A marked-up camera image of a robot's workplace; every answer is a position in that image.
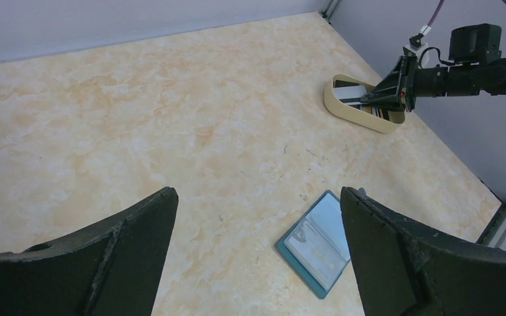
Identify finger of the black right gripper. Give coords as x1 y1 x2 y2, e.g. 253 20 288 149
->
360 61 404 105

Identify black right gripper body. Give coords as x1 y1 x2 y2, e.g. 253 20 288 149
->
393 43 454 112

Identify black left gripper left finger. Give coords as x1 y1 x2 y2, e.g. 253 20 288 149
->
0 187 179 315

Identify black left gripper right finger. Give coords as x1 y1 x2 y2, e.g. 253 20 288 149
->
340 187 506 315

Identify teal leather card holder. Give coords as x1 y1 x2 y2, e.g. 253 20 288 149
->
274 190 351 300

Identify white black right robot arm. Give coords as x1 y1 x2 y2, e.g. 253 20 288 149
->
359 24 506 112

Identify beige card tray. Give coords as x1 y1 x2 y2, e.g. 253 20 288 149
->
323 74 405 134

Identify cards in tray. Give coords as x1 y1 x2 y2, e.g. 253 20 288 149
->
332 84 389 120

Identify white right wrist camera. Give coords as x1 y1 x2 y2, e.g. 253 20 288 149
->
403 34 428 57

